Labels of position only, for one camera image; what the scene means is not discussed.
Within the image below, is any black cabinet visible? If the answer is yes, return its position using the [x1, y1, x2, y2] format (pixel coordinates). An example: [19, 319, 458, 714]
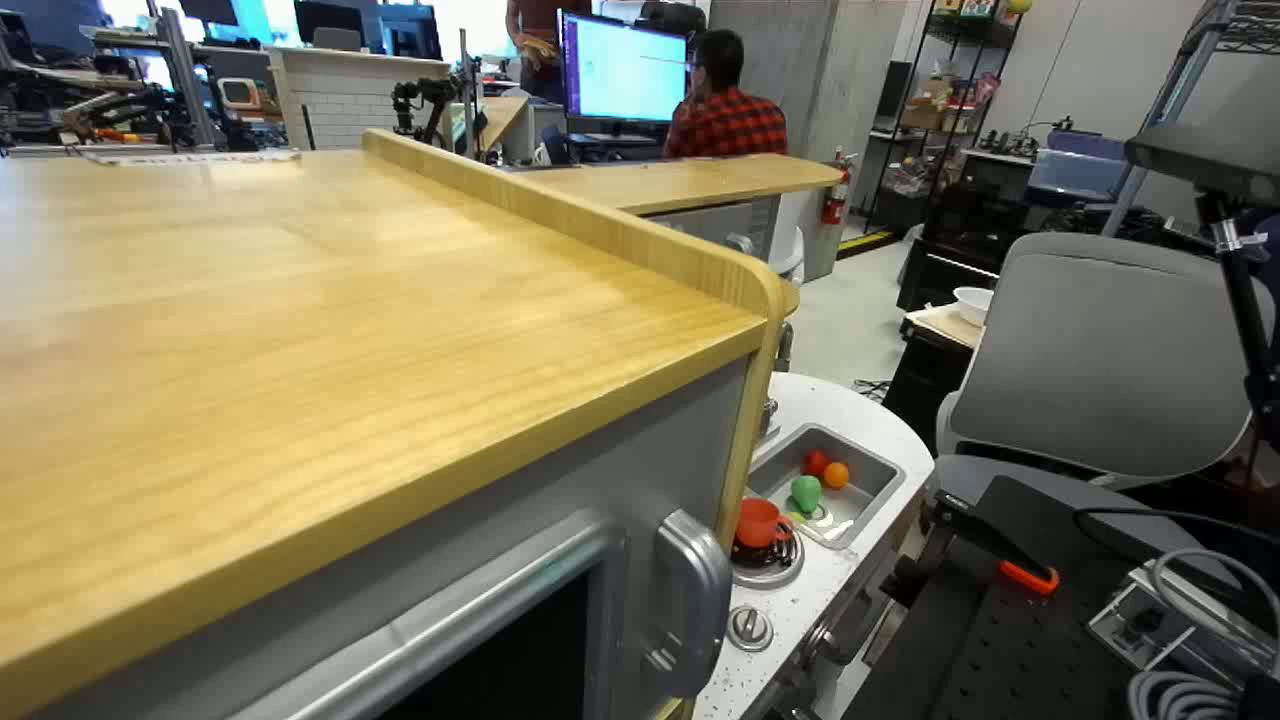
[896, 145, 1035, 316]

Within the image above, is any wooden white toy kitchen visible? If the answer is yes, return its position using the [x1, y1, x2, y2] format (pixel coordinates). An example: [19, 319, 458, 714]
[0, 127, 939, 720]

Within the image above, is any wooden top white cabinet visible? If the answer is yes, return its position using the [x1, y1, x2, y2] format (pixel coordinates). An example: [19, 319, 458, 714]
[520, 148, 846, 287]

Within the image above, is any black metal shelf rack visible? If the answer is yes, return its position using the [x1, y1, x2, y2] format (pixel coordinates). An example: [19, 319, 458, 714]
[859, 0, 1041, 244]

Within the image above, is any person in red plaid shirt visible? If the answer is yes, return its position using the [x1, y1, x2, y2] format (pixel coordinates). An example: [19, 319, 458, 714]
[658, 28, 790, 165]

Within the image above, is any silver stove knob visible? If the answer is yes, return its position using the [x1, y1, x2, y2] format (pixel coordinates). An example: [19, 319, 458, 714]
[722, 604, 780, 658]

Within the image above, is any standing person dark shirt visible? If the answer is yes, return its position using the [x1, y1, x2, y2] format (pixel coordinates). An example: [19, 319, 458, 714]
[502, 0, 594, 104]

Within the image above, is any green plastic pear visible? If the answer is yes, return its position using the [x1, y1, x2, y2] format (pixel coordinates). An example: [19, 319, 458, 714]
[788, 473, 826, 521]

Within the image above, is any black coil stove burner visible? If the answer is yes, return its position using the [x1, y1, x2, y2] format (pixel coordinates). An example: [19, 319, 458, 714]
[722, 529, 807, 594]

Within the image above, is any blue storage box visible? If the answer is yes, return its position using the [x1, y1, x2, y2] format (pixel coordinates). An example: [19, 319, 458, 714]
[1023, 124, 1134, 208]

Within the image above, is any grey metal socket box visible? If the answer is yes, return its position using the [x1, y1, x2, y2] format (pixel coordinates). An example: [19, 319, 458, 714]
[1082, 566, 1211, 673]

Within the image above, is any orange-red toy cup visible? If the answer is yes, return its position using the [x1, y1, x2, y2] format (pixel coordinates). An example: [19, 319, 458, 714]
[727, 496, 800, 559]

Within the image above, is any grey office chair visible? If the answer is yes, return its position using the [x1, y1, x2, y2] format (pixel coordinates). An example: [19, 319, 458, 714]
[929, 227, 1265, 517]

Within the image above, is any red fire extinguisher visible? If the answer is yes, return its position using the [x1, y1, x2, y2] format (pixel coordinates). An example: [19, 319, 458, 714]
[814, 148, 859, 234]

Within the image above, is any computer monitor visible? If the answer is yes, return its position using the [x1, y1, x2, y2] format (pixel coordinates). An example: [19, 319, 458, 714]
[552, 7, 697, 138]

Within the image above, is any grey metal sink basin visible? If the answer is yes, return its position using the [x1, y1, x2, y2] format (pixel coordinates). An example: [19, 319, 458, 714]
[739, 421, 913, 554]

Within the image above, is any silver oven door handle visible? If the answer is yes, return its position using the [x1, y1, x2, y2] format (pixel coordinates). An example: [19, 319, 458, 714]
[645, 510, 737, 706]

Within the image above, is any white bowl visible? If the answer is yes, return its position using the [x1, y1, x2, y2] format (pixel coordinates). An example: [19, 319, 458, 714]
[948, 279, 1001, 329]

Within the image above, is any grey cable coil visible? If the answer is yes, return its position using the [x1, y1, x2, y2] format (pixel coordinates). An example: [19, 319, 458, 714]
[1124, 542, 1280, 720]

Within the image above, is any grey metal stand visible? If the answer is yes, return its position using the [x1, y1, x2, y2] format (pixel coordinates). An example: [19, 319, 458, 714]
[1098, 0, 1280, 456]

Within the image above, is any black clamp orange handle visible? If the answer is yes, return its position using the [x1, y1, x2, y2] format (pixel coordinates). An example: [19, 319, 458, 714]
[929, 496, 1068, 604]

